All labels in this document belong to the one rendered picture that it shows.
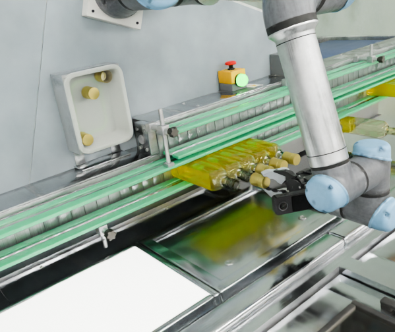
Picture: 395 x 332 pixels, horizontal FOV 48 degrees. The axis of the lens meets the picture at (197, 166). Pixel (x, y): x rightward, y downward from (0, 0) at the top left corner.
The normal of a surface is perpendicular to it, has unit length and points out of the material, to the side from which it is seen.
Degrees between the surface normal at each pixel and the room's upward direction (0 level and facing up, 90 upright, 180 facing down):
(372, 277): 90
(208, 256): 90
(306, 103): 67
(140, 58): 0
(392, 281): 90
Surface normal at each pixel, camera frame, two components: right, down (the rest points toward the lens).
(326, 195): -0.77, 0.31
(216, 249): -0.12, -0.93
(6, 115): 0.63, 0.20
